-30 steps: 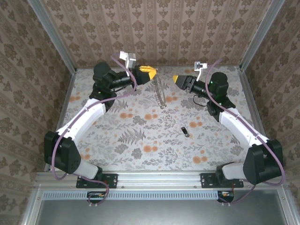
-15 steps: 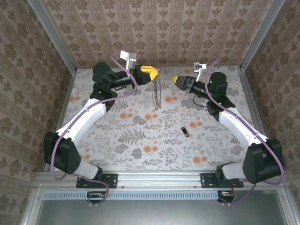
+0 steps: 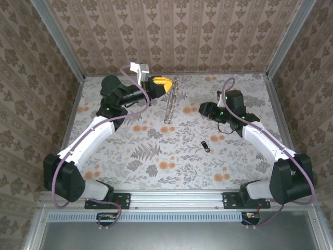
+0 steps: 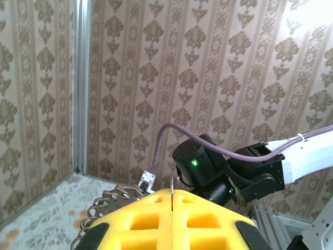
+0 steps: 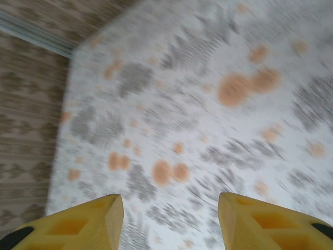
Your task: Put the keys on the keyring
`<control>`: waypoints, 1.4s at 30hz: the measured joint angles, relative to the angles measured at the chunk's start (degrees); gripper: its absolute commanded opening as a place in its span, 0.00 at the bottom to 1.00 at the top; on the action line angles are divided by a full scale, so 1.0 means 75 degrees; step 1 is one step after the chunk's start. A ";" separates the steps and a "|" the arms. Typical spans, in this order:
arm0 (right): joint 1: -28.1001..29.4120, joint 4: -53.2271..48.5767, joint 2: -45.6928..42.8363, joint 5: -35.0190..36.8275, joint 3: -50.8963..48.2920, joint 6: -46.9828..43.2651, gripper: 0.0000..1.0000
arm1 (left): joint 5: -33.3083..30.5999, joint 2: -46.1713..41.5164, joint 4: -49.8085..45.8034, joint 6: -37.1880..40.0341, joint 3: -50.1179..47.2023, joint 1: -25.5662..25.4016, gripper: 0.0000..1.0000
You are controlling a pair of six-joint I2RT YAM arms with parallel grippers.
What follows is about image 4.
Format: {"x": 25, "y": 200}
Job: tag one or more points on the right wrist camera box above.
{"x": 147, "y": 178}

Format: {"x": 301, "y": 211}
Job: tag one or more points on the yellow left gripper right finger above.
{"x": 203, "y": 234}

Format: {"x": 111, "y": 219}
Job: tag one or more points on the aluminium table side rail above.
{"x": 281, "y": 224}

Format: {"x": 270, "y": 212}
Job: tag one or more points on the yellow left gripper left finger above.
{"x": 145, "y": 234}

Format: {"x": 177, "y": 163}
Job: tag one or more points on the aluminium frame corner post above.
{"x": 82, "y": 78}

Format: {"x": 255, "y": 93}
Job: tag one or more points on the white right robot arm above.
{"x": 307, "y": 161}

